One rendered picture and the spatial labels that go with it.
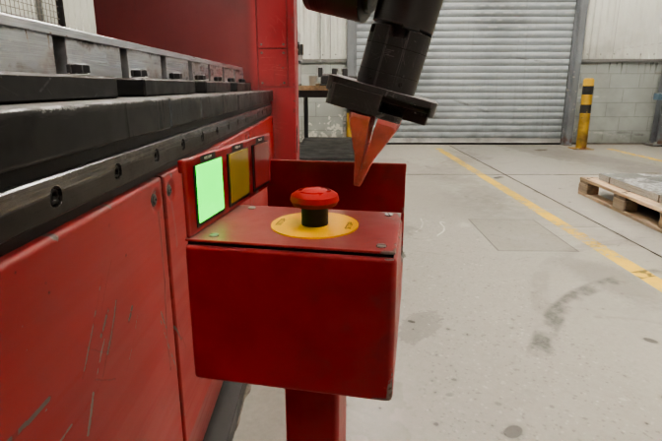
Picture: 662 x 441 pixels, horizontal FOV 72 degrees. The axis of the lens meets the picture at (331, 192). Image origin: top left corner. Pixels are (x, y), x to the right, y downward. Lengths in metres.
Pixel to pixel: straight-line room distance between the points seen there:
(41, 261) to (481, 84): 7.25
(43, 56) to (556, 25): 7.55
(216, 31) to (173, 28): 0.18
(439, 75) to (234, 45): 5.49
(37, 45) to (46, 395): 0.42
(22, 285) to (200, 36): 1.80
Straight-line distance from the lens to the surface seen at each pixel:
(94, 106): 0.52
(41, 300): 0.45
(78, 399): 0.53
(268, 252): 0.34
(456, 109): 7.41
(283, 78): 2.08
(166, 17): 2.19
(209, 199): 0.38
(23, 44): 0.67
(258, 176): 0.48
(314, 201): 0.35
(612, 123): 8.41
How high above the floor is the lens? 0.89
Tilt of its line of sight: 13 degrees down
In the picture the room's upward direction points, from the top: straight up
